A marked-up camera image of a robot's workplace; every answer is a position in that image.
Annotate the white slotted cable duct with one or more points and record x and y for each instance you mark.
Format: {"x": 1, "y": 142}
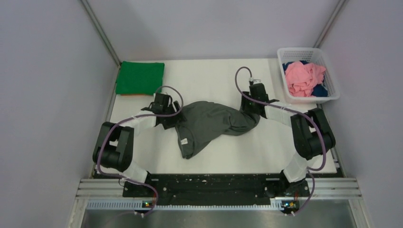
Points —
{"x": 138, "y": 205}

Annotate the right corner metal post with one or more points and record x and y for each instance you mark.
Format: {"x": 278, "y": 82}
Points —
{"x": 330, "y": 22}

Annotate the dark blue t-shirt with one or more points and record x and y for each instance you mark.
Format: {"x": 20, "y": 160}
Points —
{"x": 319, "y": 91}

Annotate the white plastic basket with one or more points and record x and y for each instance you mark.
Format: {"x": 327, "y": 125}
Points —
{"x": 307, "y": 76}

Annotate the dark grey t-shirt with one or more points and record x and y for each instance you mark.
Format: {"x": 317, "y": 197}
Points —
{"x": 206, "y": 121}

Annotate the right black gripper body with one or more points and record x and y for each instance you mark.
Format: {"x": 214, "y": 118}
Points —
{"x": 248, "y": 104}

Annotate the corner metal post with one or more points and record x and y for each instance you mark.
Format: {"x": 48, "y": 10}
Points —
{"x": 330, "y": 22}
{"x": 100, "y": 31}

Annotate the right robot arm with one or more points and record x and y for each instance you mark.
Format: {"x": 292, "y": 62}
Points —
{"x": 312, "y": 135}

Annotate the left corner metal post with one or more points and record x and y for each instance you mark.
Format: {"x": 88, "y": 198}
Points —
{"x": 100, "y": 31}

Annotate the aluminium frame rail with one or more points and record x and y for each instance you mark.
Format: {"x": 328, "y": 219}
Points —
{"x": 322, "y": 188}

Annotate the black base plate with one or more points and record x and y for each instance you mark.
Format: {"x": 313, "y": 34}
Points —
{"x": 209, "y": 190}

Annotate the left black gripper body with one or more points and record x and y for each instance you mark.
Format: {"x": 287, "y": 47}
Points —
{"x": 173, "y": 120}

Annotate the pink t-shirt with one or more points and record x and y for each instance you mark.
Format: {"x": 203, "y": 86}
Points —
{"x": 303, "y": 78}

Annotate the folded green t-shirt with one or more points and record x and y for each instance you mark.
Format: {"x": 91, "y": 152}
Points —
{"x": 136, "y": 78}

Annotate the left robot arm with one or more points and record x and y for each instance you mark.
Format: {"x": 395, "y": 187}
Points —
{"x": 114, "y": 150}

